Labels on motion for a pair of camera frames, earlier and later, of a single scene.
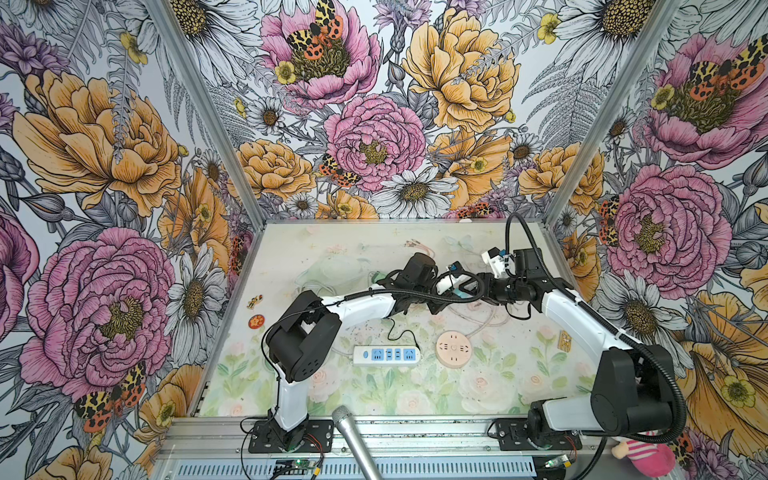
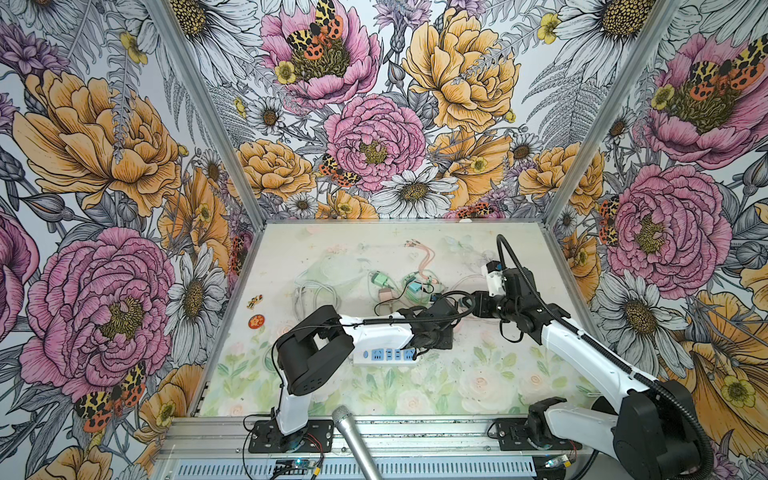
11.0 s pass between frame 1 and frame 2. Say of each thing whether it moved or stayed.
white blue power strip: stayed
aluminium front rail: stayed
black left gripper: moved
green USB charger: stayed
